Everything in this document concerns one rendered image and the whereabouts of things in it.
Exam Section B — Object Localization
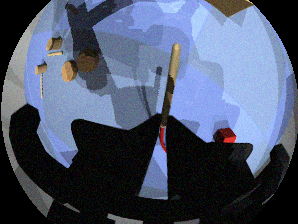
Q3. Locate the red string with wooden stick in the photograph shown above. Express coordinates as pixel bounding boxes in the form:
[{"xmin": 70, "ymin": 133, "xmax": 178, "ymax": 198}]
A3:
[{"xmin": 160, "ymin": 43, "xmax": 181, "ymax": 153}]

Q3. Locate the dark red square block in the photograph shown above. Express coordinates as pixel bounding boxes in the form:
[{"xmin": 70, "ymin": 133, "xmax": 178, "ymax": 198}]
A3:
[{"xmin": 216, "ymin": 128, "xmax": 237, "ymax": 143}]

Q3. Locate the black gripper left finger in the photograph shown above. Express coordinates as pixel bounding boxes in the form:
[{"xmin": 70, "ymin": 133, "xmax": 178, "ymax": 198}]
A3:
[{"xmin": 71, "ymin": 113, "xmax": 162, "ymax": 196}]

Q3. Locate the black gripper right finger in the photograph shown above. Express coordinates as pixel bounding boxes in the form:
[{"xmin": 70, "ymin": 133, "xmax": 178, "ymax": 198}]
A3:
[{"xmin": 165, "ymin": 115, "xmax": 254, "ymax": 200}]

